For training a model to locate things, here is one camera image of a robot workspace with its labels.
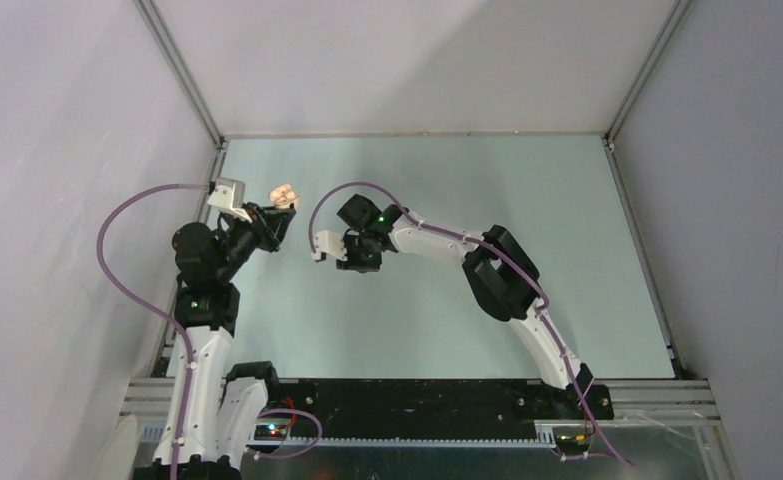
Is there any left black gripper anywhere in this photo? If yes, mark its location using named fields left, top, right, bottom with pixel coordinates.
left=214, top=201, right=294, bottom=282

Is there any beige earbud charging case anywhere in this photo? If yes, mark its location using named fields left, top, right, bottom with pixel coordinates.
left=268, top=184, right=300, bottom=210

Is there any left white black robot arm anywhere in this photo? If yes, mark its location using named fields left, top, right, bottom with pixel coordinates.
left=132, top=200, right=297, bottom=479

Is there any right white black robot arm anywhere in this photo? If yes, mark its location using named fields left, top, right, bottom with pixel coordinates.
left=309, top=194, right=613, bottom=420

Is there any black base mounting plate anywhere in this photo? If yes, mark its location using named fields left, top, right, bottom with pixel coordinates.
left=264, top=379, right=614, bottom=441

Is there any left circuit board with LEDs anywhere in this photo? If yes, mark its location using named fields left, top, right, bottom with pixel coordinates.
left=252, top=424, right=289, bottom=443

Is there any circuit board with leds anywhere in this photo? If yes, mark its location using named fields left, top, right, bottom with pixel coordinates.
left=252, top=424, right=289, bottom=443
left=554, top=433, right=594, bottom=457

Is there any right circuit board with LEDs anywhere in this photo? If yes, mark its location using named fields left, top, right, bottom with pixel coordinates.
left=554, top=433, right=594, bottom=457

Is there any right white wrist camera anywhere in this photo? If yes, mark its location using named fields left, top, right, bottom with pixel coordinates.
left=311, top=230, right=347, bottom=262

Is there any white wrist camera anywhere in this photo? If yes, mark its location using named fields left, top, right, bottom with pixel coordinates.
left=311, top=230, right=347, bottom=262
left=206, top=177, right=252, bottom=223

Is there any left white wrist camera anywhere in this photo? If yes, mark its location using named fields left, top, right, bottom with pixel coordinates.
left=206, top=177, right=252, bottom=223

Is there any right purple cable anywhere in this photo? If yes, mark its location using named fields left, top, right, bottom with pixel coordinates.
left=307, top=182, right=634, bottom=468

